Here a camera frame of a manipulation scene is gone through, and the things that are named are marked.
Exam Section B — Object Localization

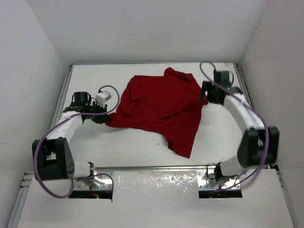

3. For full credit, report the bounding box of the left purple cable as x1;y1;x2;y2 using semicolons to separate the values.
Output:
34;85;119;198

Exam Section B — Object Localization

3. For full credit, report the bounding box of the purple cable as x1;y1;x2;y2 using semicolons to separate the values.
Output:
34;85;119;198
199;61;270;190

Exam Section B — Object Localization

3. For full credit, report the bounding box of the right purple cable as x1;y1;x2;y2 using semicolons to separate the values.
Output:
199;61;270;190

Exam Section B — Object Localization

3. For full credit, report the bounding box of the white foam front panel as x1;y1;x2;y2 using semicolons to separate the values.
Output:
18;170;293;228

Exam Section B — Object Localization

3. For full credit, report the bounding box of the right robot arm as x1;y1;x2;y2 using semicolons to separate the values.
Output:
200;70;280;181

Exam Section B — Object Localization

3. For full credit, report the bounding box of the left aluminium frame rail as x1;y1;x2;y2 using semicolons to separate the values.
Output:
39;63;73;170

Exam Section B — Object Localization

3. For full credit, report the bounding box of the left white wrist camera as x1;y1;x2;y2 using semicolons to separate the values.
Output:
95;91;111;106

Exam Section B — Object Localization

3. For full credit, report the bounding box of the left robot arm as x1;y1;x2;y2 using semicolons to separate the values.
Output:
37;91;111;181

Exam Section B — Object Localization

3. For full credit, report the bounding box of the right aluminium frame rail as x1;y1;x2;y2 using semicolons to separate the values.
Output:
233;63;253;108

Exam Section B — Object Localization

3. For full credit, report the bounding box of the red t shirt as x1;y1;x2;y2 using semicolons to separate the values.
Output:
106;67;208;158

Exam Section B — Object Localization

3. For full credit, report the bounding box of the aluminium frame rail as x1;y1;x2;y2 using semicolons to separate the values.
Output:
233;63;253;108
39;63;73;170

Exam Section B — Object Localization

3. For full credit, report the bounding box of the front aluminium mounting rail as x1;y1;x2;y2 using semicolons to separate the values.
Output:
76;163;241;192

